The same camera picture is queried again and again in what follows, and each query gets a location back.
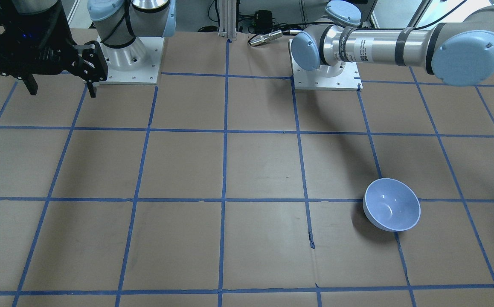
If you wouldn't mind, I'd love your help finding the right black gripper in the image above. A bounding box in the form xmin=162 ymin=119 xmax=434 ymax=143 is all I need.
xmin=0 ymin=0 xmax=108 ymax=98

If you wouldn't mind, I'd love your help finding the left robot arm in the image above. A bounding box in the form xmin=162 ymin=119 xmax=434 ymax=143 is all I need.
xmin=290 ymin=0 xmax=494 ymax=86

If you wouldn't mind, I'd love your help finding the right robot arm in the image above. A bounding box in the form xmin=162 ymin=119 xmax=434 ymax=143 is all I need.
xmin=0 ymin=0 xmax=176 ymax=97

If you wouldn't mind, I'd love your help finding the blue bowl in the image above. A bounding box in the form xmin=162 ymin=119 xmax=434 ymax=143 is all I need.
xmin=363 ymin=177 xmax=421 ymax=232

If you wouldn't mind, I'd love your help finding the silver cylindrical tool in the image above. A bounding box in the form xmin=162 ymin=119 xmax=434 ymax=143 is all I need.
xmin=248 ymin=30 xmax=283 ymax=47

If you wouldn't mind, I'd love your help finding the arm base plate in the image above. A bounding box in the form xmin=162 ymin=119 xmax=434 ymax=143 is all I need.
xmin=289 ymin=39 xmax=363 ymax=91
xmin=100 ymin=37 xmax=165 ymax=85

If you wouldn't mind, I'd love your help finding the aluminium frame post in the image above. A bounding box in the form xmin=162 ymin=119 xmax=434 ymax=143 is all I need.
xmin=216 ymin=0 xmax=238 ymax=42

